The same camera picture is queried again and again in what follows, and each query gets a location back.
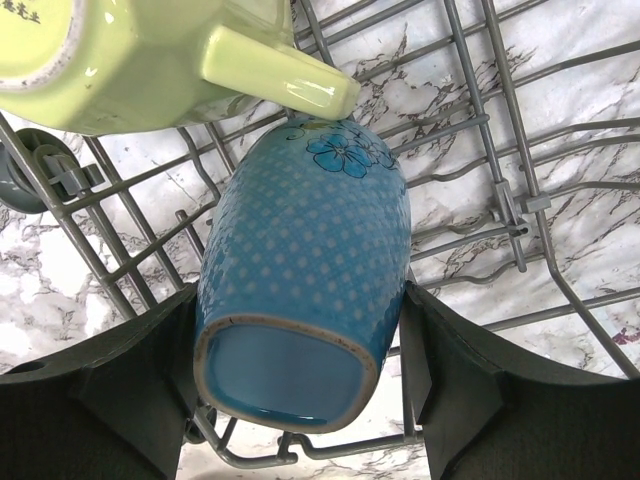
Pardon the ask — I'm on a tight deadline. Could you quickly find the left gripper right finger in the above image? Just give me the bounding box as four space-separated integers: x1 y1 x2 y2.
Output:
400 283 639 479

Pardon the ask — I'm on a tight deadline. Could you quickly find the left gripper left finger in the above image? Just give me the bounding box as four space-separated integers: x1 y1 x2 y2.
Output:
1 285 198 479

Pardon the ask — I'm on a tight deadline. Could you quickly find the yellow cream mug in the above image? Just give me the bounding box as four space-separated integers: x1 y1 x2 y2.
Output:
1 0 360 135

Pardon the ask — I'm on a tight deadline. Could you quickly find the grey wire dish rack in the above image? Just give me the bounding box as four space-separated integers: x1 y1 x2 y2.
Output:
1 1 639 479

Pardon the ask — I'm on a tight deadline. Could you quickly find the blue mug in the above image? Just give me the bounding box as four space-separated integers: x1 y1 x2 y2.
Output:
193 117 411 434

